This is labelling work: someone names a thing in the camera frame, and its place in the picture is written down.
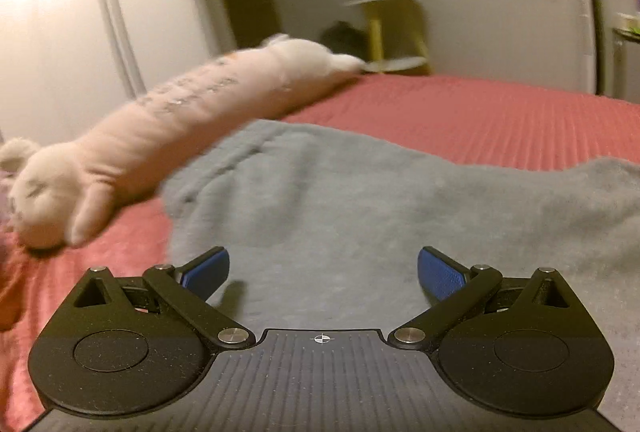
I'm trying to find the red ribbed bedspread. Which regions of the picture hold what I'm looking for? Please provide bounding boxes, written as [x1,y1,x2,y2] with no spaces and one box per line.
[0,73,640,432]

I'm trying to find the white wardrobe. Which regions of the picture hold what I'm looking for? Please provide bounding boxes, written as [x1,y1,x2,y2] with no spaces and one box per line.
[0,0,236,148]

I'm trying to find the grey pants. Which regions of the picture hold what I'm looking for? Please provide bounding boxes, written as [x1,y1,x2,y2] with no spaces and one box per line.
[160,118,640,419]

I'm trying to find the dark object on floor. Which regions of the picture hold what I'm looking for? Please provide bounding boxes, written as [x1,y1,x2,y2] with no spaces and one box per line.
[320,21,373,58]

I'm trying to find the long pink plush toy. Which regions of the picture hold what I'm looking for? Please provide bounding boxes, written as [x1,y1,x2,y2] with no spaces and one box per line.
[0,34,366,249]

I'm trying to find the orange cloth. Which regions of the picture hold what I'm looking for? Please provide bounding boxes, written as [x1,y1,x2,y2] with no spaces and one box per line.
[0,257,27,330]

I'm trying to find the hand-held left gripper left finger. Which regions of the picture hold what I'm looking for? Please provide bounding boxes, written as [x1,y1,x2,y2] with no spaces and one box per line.
[72,247,257,354]

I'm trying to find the yellow side table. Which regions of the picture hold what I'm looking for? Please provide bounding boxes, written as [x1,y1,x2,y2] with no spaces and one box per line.
[344,0,433,75]

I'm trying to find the grey cabinet with clutter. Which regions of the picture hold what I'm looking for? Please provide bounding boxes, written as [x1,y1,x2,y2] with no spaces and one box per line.
[611,12,640,103]

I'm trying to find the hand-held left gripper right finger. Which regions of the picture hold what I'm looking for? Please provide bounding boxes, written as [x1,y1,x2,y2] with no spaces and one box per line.
[387,246,572,354]

